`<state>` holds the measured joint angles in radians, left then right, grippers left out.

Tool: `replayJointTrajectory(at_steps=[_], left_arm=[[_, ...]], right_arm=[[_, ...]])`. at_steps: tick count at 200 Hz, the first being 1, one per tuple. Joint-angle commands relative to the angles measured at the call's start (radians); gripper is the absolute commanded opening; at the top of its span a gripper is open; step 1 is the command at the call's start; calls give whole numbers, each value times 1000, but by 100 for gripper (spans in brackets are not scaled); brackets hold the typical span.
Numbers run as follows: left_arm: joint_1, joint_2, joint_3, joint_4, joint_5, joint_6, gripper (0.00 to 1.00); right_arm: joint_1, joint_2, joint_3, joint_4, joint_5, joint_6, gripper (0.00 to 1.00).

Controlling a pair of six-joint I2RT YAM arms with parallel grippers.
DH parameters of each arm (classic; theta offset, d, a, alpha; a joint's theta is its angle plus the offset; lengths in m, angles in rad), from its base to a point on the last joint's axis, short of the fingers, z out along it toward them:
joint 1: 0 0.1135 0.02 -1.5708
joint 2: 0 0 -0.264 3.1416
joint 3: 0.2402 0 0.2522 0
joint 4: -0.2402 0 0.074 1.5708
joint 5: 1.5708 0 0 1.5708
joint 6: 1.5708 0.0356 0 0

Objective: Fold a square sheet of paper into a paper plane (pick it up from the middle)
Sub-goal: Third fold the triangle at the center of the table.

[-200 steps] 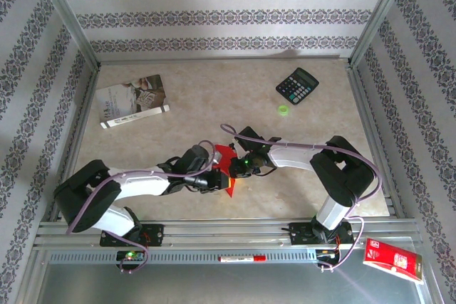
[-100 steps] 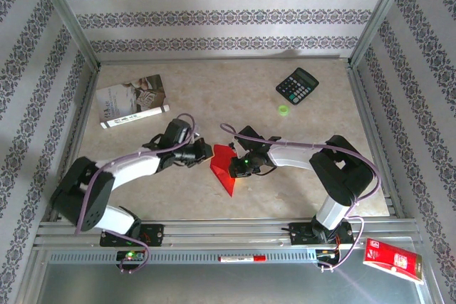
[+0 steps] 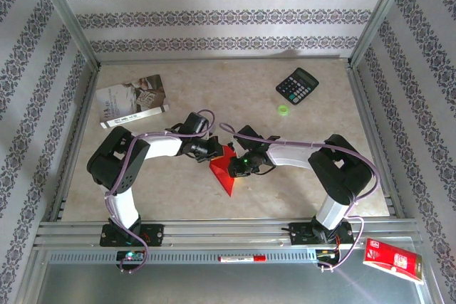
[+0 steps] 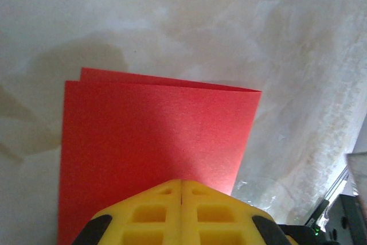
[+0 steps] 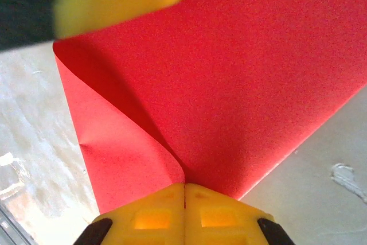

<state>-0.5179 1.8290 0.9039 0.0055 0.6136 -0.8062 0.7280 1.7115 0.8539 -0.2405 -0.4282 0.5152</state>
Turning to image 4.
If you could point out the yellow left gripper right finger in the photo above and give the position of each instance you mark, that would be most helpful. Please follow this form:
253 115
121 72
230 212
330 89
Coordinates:
218 216

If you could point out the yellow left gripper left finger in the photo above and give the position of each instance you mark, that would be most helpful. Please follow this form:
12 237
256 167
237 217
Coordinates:
149 216

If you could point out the red square paper sheet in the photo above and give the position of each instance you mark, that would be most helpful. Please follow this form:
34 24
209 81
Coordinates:
143 127

